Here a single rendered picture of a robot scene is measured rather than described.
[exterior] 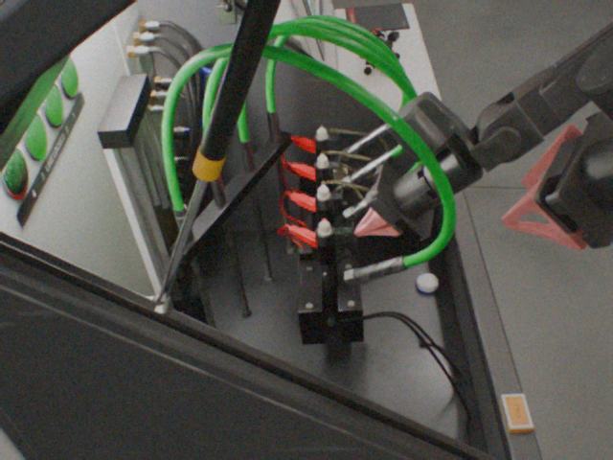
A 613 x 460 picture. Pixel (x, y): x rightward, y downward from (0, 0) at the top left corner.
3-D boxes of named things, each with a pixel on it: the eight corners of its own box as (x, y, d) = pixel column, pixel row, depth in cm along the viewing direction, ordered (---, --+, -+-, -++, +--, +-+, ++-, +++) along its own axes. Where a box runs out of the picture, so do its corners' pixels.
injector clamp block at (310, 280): (365, 367, 105) (363, 308, 95) (306, 370, 105) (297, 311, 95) (353, 230, 130) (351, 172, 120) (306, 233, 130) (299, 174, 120)
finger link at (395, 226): (337, 196, 92) (382, 164, 86) (372, 226, 94) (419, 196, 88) (327, 227, 87) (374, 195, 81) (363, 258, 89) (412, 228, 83)
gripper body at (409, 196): (374, 168, 86) (414, 139, 82) (424, 213, 89) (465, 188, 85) (366, 197, 82) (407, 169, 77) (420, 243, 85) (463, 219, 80)
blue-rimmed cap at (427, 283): (440, 293, 115) (440, 287, 114) (418, 294, 116) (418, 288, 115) (436, 277, 118) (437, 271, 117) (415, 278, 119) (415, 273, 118)
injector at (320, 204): (351, 291, 109) (347, 199, 95) (323, 293, 110) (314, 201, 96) (351, 280, 111) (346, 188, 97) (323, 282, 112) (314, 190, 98)
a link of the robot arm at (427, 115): (528, 146, 71) (519, 123, 79) (463, 70, 69) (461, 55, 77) (444, 207, 77) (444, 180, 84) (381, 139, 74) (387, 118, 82)
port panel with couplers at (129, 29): (182, 191, 108) (134, 18, 88) (163, 193, 109) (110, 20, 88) (192, 148, 118) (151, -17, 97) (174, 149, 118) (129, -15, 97)
